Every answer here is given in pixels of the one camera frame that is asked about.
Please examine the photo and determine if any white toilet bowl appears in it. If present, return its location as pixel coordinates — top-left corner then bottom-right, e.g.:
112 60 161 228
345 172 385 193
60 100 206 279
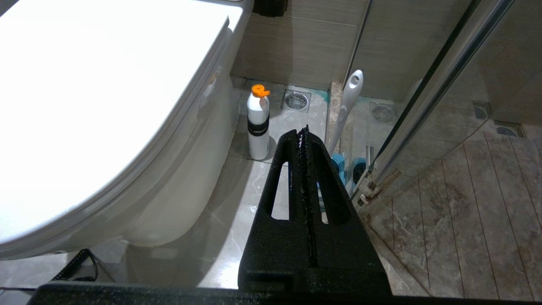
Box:
0 0 254 260

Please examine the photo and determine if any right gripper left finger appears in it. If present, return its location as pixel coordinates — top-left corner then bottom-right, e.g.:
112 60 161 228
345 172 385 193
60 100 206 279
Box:
238 129 315 293

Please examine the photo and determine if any glass shower door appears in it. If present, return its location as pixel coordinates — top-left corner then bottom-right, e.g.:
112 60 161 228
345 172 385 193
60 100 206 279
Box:
347 0 542 204

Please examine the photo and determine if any blue toilet brush holder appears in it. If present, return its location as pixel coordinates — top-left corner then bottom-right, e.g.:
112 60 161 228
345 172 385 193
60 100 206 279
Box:
318 153 368 212

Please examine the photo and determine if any black coiled cable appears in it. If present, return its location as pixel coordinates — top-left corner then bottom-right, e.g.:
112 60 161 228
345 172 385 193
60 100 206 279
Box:
52 249 99 282

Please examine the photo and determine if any black wall box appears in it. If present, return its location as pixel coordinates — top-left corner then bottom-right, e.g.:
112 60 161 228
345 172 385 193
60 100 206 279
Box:
253 0 288 18

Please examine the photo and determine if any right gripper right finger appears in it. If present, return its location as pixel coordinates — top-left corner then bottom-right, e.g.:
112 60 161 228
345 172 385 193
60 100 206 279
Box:
303 125 391 295

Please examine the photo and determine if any metal door hinge bracket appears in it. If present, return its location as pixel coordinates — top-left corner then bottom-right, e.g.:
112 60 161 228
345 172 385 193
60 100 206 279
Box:
351 169 402 209

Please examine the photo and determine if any white cleaner bottle orange cap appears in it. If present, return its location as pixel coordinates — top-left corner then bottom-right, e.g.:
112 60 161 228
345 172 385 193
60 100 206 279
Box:
247 84 271 161

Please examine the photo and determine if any grey toilet brush handle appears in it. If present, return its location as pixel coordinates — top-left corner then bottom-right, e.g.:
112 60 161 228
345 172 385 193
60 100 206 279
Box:
327 70 364 156

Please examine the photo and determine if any square metal floor drain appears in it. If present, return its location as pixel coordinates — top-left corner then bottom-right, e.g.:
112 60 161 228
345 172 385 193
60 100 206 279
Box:
282 89 312 113

